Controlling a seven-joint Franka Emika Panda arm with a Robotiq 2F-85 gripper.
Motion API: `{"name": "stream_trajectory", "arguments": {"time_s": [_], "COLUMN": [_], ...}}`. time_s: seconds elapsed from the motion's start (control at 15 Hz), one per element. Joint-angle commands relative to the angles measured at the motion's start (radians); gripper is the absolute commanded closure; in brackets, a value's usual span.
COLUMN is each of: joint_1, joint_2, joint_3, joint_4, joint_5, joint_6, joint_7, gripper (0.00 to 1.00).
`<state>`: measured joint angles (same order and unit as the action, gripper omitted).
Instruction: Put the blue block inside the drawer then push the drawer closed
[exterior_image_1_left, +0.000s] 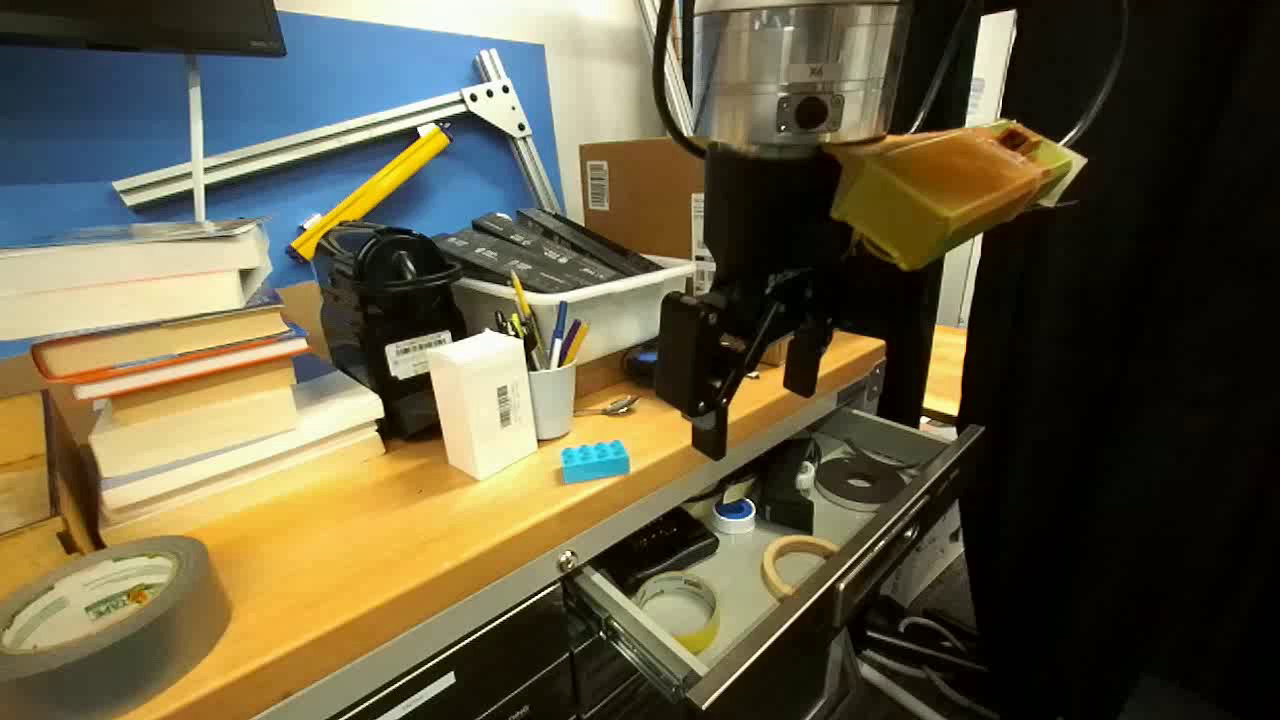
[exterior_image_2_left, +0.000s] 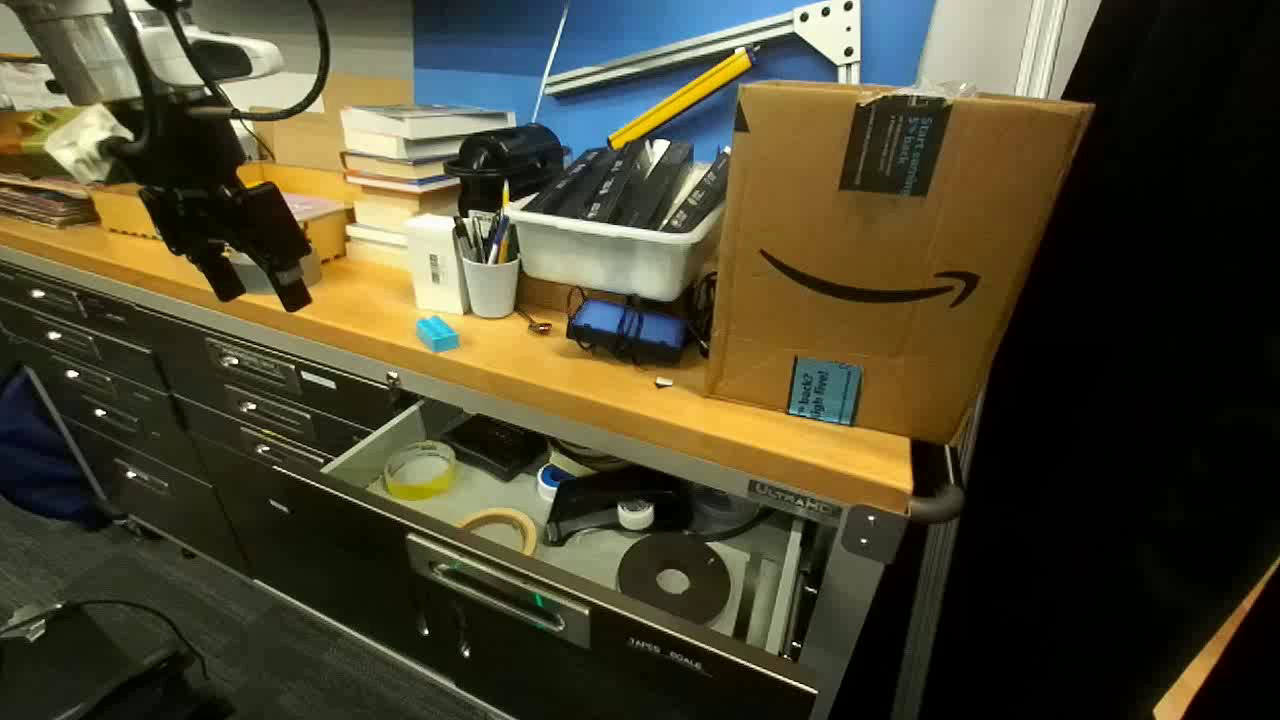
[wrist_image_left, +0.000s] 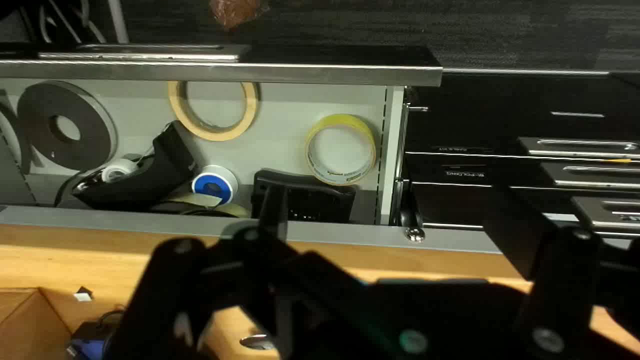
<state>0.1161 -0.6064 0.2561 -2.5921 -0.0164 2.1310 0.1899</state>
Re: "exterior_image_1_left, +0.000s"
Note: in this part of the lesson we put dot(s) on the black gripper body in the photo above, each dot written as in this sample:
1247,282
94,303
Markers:
774,243

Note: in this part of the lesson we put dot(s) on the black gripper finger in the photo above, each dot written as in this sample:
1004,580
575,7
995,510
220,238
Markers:
697,366
805,350

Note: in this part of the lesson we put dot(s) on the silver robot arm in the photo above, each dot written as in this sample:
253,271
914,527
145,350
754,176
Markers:
777,85

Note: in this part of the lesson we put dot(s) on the blue toy block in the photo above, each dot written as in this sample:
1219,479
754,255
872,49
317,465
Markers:
593,460

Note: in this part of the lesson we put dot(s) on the black box in drawer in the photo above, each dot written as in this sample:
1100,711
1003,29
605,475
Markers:
661,545

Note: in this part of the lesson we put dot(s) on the open grey metal drawer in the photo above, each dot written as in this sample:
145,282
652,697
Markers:
790,595

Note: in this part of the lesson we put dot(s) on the white bin with black boxes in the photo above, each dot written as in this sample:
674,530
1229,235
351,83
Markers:
558,264

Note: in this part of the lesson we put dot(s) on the brown cardboard box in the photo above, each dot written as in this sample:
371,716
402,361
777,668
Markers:
640,194

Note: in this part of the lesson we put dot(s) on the white grey tape roll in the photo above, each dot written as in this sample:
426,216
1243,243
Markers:
850,494

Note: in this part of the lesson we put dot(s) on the white pen cup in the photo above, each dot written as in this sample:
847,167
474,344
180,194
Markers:
554,400

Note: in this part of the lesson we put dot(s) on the blue cap bottle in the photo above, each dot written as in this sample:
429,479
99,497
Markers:
732,517

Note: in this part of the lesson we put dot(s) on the white rectangular box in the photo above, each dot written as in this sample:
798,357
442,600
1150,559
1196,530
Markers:
482,400

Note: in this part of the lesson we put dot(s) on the yellow tape roll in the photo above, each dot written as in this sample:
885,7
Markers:
682,604

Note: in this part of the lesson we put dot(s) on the yellow level ruler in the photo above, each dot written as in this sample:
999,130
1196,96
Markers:
386,180

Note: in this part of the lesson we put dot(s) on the black lower cabinet front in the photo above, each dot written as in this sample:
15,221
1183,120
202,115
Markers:
537,661

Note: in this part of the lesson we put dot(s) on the stack of books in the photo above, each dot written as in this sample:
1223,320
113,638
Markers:
165,361

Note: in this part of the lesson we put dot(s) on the aluminium frame bracket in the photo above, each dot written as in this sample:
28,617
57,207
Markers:
492,103

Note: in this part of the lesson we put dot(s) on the grey duct tape roll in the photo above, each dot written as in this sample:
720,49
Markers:
110,630

